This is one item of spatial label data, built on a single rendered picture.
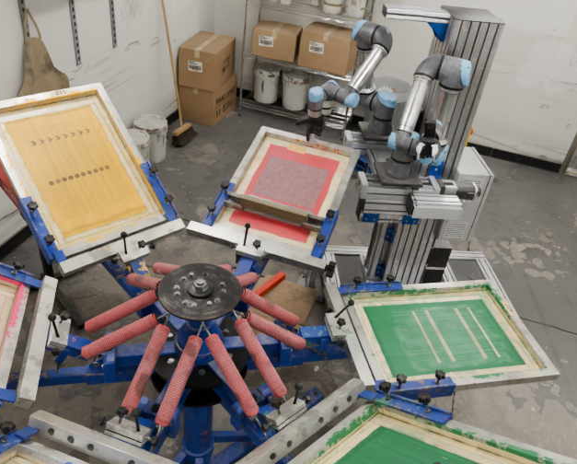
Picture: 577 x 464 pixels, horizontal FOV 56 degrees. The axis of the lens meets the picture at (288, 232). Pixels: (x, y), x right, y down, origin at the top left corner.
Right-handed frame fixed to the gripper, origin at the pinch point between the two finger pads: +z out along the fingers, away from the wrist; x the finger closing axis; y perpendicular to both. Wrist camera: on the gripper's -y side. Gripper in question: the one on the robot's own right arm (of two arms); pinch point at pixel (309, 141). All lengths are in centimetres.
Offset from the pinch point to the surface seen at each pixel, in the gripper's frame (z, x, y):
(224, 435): 59, -150, 8
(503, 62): 109, 294, 114
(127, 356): -18, -157, -22
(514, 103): 145, 283, 138
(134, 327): -39, -153, -16
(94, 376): -11, -165, -33
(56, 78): 28, 30, -196
